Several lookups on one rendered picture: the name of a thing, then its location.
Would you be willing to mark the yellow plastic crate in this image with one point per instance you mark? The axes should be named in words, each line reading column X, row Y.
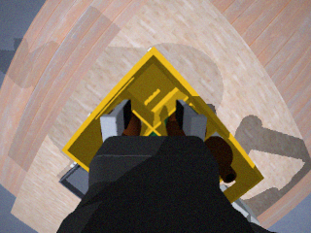
column 153, row 96

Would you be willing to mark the brown bottle with green label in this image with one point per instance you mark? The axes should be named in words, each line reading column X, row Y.
column 153, row 134

